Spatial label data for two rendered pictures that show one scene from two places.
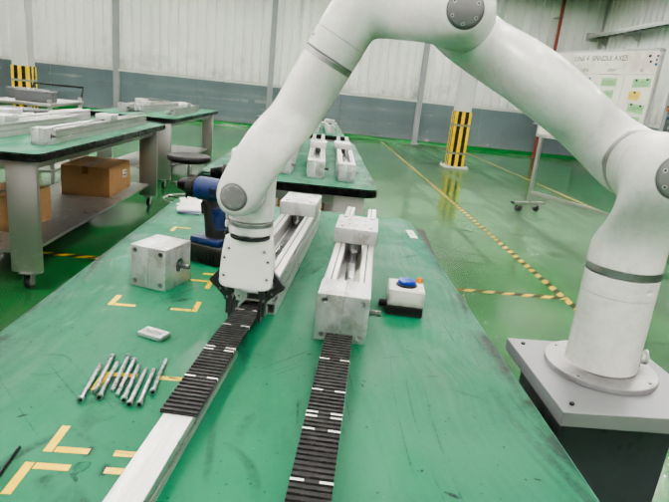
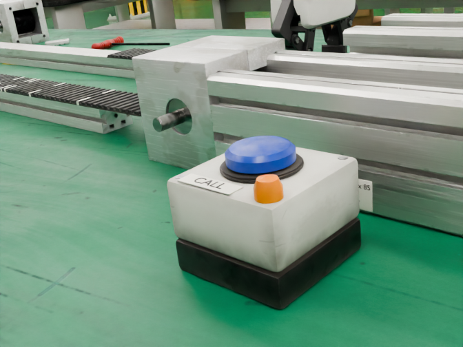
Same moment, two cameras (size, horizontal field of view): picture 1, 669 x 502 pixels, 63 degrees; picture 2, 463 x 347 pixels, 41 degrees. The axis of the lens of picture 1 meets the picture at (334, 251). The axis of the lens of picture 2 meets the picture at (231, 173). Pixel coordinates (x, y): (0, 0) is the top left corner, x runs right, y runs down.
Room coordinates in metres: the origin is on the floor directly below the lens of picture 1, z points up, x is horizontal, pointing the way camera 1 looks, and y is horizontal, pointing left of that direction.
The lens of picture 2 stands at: (1.37, -0.42, 0.97)
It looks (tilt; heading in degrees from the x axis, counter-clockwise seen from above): 22 degrees down; 132
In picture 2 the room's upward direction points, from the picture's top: 7 degrees counter-clockwise
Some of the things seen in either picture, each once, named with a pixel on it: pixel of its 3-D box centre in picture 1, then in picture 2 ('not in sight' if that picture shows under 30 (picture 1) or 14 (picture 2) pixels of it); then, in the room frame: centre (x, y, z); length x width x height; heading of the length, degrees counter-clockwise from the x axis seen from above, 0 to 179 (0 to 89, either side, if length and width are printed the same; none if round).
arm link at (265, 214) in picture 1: (252, 183); not in sight; (1.00, 0.16, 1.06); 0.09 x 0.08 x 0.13; 173
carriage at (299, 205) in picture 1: (301, 208); not in sight; (1.71, 0.12, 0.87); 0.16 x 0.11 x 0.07; 177
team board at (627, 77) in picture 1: (584, 141); not in sight; (6.40, -2.69, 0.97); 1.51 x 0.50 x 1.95; 23
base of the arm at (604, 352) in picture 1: (610, 321); not in sight; (0.92, -0.50, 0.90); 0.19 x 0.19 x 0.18
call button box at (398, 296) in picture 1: (400, 296); (275, 206); (1.17, -0.16, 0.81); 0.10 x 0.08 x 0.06; 87
